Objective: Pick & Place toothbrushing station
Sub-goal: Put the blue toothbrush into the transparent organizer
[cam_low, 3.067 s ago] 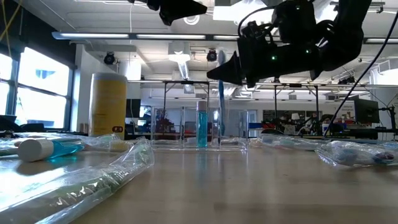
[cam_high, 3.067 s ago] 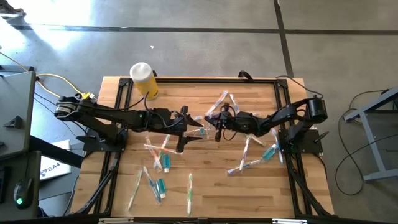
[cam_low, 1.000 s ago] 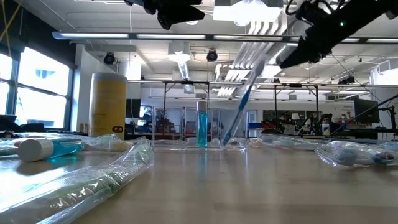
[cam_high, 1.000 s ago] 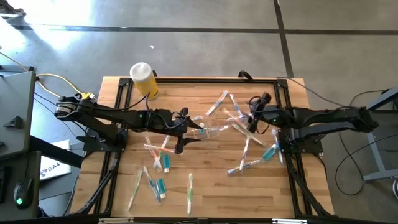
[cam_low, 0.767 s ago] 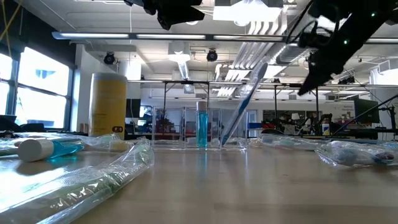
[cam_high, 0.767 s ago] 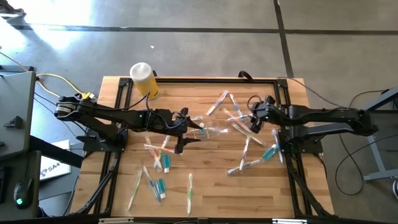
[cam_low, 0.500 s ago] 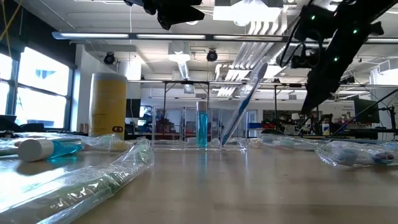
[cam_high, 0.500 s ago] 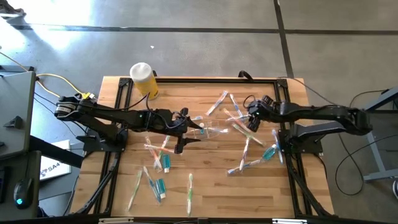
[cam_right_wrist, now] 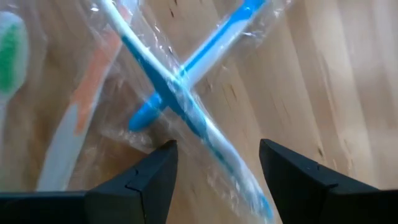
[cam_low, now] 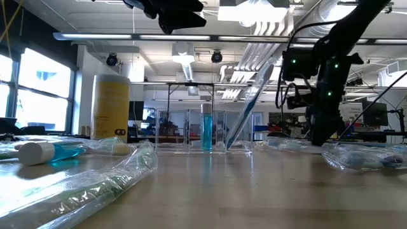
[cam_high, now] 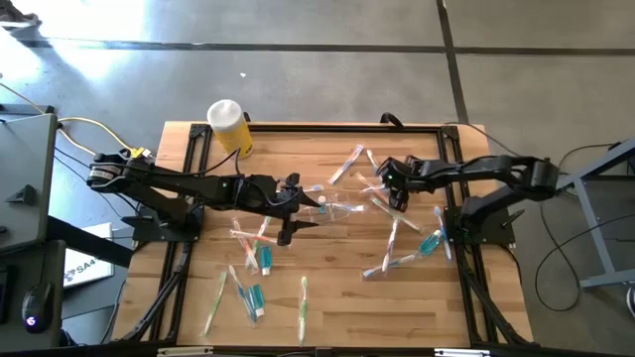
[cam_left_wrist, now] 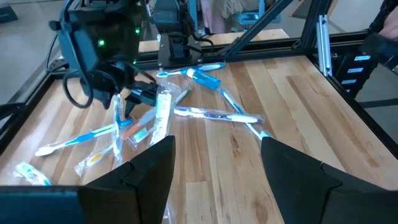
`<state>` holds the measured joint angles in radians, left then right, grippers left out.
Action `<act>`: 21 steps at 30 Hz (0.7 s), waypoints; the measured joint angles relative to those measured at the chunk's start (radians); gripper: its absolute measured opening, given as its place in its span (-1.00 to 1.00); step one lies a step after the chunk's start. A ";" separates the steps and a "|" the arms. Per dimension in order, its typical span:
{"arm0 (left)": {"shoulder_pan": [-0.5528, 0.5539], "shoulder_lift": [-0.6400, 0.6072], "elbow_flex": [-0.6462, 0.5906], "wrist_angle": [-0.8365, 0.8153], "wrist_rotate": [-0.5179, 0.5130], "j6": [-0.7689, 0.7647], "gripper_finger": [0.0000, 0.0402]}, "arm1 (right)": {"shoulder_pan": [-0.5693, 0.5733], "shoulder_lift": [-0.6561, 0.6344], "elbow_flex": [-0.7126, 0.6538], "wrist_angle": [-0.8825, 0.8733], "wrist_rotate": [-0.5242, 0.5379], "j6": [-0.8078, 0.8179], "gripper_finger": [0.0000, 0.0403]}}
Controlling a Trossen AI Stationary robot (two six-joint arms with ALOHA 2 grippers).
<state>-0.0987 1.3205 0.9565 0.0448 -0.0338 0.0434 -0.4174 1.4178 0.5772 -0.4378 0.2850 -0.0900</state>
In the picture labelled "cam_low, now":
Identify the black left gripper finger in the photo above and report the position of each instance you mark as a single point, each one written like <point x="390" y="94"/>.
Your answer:
<point x="181" y="21"/>
<point x="143" y="9"/>

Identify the black round ceiling camera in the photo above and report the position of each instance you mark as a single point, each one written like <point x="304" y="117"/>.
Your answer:
<point x="217" y="56"/>
<point x="112" y="59"/>

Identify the clear acrylic organizer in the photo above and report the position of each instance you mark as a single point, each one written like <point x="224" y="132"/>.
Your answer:
<point x="189" y="127"/>

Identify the yellow wipes canister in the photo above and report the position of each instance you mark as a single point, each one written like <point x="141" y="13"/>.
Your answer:
<point x="109" y="108"/>

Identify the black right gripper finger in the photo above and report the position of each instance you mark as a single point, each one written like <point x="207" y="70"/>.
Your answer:
<point x="321" y="135"/>

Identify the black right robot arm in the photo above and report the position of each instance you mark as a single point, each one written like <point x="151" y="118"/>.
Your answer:
<point x="356" y="25"/>

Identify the silver ventilation duct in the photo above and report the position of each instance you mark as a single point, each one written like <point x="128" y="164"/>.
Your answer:
<point x="324" y="11"/>

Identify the large window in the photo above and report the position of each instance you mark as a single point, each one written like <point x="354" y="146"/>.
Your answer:
<point x="41" y="101"/>

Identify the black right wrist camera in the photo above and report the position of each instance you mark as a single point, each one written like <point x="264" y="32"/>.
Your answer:
<point x="299" y="65"/>

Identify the dark blue toothbrush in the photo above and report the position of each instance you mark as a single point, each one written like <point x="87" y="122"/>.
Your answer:
<point x="359" y="159"/>

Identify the long ceiling light strip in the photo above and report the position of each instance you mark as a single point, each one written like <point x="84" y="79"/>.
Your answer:
<point x="175" y="37"/>

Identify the dark monitor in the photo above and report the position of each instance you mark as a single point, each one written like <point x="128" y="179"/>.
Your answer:
<point x="136" y="110"/>

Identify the black monitor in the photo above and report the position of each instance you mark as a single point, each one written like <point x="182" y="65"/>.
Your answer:
<point x="375" y="113"/>

